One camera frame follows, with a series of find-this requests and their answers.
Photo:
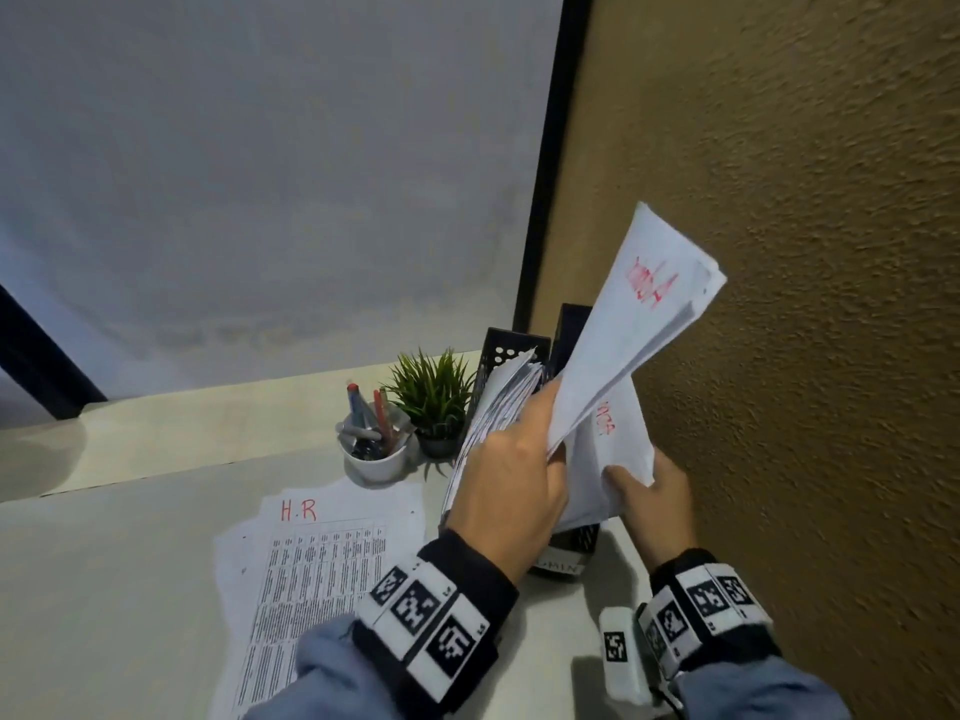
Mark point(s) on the person's left hand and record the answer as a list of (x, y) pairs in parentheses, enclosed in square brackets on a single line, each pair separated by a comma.
[(510, 494)]

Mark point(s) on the person's right hand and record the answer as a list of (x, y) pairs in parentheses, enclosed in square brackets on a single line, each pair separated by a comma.
[(664, 517)]

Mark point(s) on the bundle of white papers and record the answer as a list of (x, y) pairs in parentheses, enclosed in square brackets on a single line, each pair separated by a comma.
[(495, 412), (600, 472)]

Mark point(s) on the black ADMIN file holder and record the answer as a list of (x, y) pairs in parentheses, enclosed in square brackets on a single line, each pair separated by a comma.
[(502, 344)]

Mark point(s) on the sheaf of printed papers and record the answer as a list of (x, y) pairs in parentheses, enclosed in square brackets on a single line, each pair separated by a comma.
[(637, 329)]

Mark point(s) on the pile of printed papers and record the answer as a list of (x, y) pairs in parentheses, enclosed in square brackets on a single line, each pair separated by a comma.
[(315, 577)]

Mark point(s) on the person's right forearm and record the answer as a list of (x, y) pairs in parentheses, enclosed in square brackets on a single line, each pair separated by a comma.
[(757, 693)]

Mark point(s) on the person's left forearm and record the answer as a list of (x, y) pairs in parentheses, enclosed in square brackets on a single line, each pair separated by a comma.
[(330, 682)]

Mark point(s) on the green plant in black pot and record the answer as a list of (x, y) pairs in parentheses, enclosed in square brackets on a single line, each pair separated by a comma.
[(431, 389)]

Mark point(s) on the white pen cup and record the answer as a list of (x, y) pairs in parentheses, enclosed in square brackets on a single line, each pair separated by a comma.
[(379, 466)]

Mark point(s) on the black left wrist band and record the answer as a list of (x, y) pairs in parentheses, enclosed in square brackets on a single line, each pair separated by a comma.
[(435, 622)]

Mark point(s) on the orange pen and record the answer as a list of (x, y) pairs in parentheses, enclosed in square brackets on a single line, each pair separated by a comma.
[(381, 419)]

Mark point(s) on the grey white marker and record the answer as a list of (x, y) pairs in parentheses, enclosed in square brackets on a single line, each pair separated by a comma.
[(358, 432)]

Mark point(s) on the red-capped marker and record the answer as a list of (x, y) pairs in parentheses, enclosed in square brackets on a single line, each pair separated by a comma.
[(355, 404)]

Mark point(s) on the light wooden ledge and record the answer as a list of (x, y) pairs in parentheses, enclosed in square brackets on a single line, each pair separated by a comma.
[(187, 427)]

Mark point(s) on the black edge trim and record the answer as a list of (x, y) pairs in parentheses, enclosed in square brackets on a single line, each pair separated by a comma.
[(551, 157)]

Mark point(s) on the white table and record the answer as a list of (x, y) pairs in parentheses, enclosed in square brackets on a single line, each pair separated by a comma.
[(112, 592)]

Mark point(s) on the frosted window glass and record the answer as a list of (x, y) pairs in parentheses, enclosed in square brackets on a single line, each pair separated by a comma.
[(19, 404)]

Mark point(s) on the black window frame post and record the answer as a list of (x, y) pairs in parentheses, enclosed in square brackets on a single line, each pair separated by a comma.
[(37, 359)]

